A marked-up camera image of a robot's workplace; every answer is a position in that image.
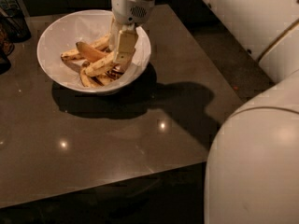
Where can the black wire mesh basket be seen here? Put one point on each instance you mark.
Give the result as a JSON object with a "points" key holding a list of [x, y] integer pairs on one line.
{"points": [[15, 25]]}

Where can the bottom left banana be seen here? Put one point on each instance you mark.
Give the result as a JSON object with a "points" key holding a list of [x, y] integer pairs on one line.
{"points": [[87, 81]]}

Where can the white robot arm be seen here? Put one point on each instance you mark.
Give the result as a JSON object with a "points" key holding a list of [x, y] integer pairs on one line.
{"points": [[252, 169]]}

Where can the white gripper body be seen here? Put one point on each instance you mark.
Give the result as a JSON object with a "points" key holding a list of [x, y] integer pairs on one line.
{"points": [[129, 9]]}

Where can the spotted banana at back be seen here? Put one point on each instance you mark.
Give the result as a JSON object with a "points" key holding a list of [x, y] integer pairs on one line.
{"points": [[73, 54]]}

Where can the white bowl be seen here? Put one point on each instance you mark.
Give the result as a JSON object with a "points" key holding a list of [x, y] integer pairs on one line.
{"points": [[87, 25]]}

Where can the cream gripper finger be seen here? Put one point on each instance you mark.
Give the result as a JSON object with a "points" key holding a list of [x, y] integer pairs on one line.
{"points": [[126, 41], [115, 27]]}

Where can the spotted yellow front banana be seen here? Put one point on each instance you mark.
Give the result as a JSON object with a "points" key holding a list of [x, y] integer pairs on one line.
{"points": [[107, 63]]}

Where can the orange-brown banana on top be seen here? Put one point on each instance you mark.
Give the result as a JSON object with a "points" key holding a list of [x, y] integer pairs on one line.
{"points": [[90, 53]]}

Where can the dark object at left edge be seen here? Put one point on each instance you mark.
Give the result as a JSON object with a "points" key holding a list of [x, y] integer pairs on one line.
{"points": [[6, 48]]}

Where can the bottom middle banana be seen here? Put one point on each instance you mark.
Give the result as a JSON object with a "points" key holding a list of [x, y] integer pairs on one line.
{"points": [[104, 79]]}

